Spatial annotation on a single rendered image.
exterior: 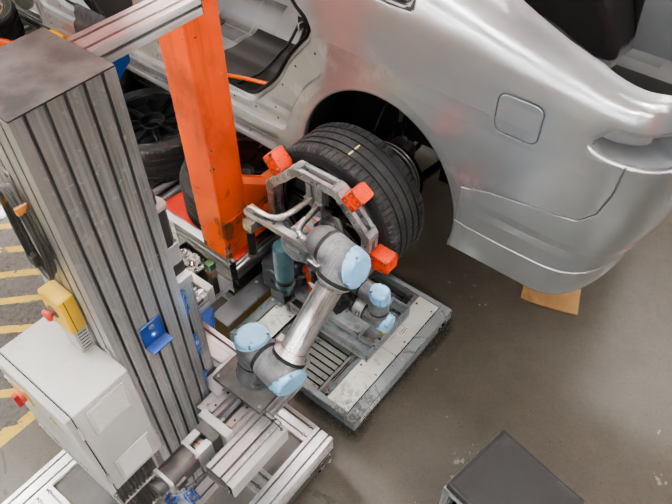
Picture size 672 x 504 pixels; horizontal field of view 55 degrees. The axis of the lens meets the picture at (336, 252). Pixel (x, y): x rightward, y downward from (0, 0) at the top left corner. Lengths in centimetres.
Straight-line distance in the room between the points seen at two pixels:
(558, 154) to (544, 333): 147
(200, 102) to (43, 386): 113
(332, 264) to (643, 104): 103
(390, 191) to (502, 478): 118
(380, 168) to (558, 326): 151
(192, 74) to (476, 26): 98
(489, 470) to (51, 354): 164
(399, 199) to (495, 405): 120
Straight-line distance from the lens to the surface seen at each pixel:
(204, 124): 250
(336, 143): 252
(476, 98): 228
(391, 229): 248
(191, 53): 234
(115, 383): 186
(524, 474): 270
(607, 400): 339
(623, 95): 213
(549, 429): 322
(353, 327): 308
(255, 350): 205
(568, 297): 369
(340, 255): 186
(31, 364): 197
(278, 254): 271
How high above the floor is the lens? 273
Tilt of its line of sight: 48 degrees down
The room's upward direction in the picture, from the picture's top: straight up
